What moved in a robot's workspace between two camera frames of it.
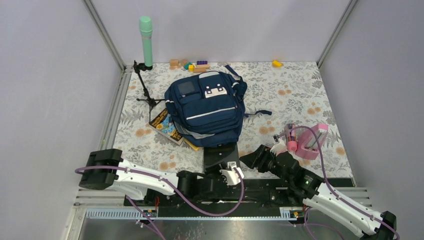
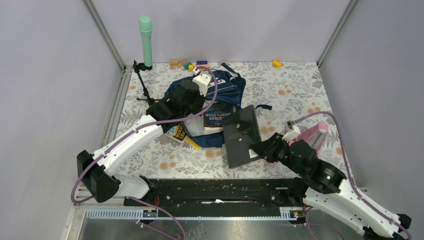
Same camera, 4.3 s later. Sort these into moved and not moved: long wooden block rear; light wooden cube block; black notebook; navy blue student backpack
Moved: black notebook
Not moved: long wooden block rear; navy blue student backpack; light wooden cube block
